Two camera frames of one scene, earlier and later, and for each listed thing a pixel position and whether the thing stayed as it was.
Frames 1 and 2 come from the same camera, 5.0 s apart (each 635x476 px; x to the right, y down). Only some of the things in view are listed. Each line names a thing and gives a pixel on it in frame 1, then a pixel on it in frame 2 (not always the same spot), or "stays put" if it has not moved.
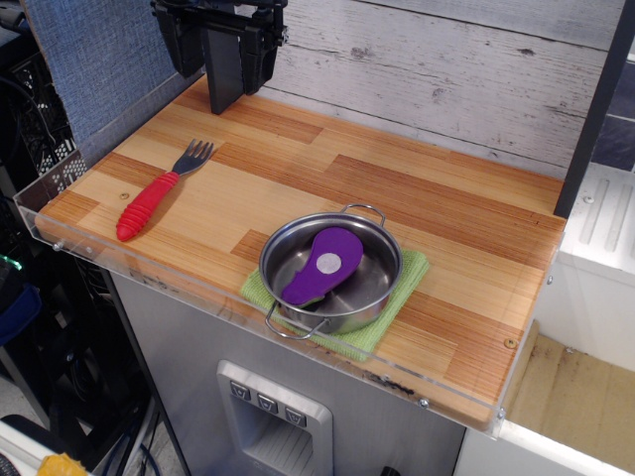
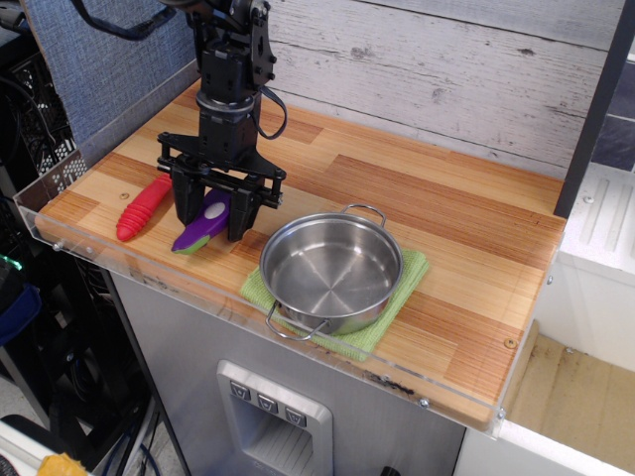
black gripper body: x=265 y=21 to x=227 y=150
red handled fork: x=147 y=200 stays put
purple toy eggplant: x=336 y=252 to x=213 y=220
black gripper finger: x=258 y=59 to x=243 y=213
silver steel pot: x=332 y=269 stays put
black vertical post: x=596 y=110 stays put
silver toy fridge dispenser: x=271 y=430 stays put
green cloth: x=359 y=344 stays put
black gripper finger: x=186 y=44 to x=190 y=193
